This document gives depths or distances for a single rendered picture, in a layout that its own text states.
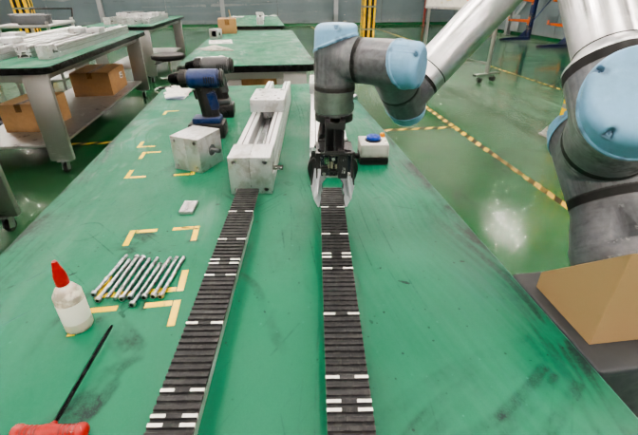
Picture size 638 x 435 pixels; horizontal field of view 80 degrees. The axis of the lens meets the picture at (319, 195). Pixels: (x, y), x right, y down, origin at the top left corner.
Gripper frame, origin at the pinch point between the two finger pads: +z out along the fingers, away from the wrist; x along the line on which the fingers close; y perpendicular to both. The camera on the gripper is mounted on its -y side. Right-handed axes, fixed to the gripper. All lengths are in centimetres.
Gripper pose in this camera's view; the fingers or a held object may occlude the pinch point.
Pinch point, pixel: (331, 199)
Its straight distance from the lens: 83.6
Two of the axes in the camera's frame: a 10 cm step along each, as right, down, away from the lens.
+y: 0.1, 4.7, -8.8
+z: 0.0, 8.8, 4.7
